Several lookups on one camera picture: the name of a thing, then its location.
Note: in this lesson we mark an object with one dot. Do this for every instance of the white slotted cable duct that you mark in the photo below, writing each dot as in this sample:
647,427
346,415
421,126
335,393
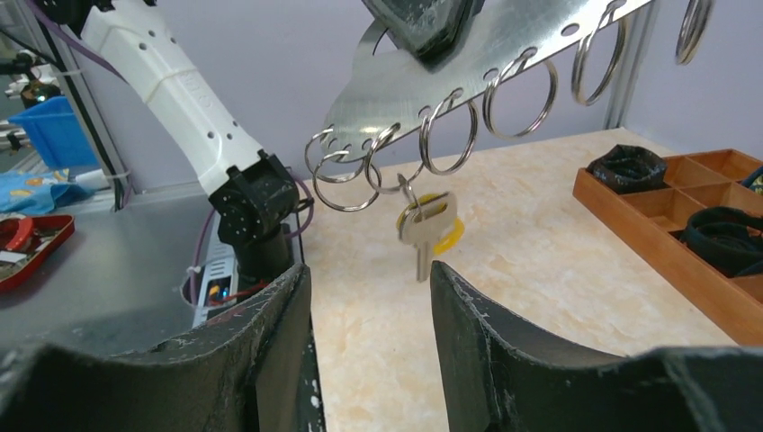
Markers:
215,279

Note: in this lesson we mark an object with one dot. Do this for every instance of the metal key holder plate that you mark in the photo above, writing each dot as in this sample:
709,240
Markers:
394,94

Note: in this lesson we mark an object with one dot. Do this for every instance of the black rolled belt middle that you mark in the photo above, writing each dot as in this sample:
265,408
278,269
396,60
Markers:
726,238

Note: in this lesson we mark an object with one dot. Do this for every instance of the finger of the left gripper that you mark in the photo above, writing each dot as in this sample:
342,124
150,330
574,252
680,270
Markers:
426,29

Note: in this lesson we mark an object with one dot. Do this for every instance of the black rolled belt left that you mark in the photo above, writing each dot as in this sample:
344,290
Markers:
627,169

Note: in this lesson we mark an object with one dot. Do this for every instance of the silver key yellow cap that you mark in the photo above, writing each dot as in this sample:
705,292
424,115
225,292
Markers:
431,226

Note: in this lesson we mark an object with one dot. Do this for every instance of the orange wooden compartment tray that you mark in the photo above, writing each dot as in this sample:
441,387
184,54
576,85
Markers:
651,222

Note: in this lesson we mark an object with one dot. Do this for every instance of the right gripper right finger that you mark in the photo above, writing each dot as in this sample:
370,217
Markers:
501,372

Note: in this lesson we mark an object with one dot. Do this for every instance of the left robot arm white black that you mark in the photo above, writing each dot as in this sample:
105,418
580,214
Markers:
247,186

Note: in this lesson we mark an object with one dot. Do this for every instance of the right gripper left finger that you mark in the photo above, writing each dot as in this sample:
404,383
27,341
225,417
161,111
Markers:
252,368

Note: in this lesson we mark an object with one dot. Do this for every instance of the red tray with tools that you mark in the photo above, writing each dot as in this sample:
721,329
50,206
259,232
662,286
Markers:
27,241

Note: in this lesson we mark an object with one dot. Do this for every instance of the blue plastic bin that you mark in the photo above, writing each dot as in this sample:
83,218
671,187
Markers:
55,133

